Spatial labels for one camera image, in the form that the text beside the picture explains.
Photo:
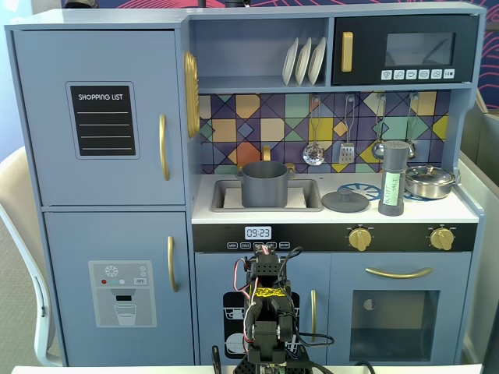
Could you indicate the light blue divider panel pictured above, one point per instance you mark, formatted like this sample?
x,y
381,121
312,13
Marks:
x,y
479,233

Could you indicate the gray pot lid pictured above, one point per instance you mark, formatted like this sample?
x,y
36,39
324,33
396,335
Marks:
x,y
345,202

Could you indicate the blue oven door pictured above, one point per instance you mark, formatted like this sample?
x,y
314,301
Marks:
x,y
343,311

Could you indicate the black clamp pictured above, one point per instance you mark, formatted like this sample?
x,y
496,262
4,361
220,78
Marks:
x,y
215,360

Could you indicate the blue dishwasher print door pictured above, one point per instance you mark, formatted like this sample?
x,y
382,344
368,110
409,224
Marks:
x,y
210,280

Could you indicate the blue dispenser print fridge door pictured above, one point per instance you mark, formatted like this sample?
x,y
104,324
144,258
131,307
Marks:
x,y
70,241

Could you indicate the gray salt shaker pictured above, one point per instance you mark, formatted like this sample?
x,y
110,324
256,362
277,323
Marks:
x,y
393,163

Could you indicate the white chair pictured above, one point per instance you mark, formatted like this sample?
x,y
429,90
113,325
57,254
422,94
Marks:
x,y
15,175

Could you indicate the steel pot with lid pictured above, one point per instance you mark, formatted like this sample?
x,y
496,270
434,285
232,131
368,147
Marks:
x,y
429,181

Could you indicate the steel skimmer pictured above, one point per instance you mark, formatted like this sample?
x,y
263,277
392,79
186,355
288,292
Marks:
x,y
313,154

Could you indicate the gold faucet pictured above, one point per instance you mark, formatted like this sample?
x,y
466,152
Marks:
x,y
266,152

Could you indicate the gold stove knob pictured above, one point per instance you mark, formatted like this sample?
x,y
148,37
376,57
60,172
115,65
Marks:
x,y
441,238
359,238

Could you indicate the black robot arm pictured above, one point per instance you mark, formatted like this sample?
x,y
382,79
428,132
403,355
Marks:
x,y
269,335

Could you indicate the gray pot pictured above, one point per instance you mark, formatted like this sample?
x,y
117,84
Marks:
x,y
265,187

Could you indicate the white plate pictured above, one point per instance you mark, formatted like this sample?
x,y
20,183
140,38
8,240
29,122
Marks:
x,y
302,62
316,60
289,64

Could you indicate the steel ladle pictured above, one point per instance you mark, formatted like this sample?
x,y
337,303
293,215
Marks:
x,y
377,150

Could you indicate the steel slotted spatula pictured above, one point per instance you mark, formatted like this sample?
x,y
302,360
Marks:
x,y
346,154

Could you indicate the steel spoon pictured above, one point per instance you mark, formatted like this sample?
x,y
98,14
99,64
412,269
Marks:
x,y
412,117

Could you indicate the gray sink basin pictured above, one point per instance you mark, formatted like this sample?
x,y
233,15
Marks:
x,y
308,195

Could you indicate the blue shopping list fridge door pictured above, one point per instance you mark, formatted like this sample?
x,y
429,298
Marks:
x,y
47,117

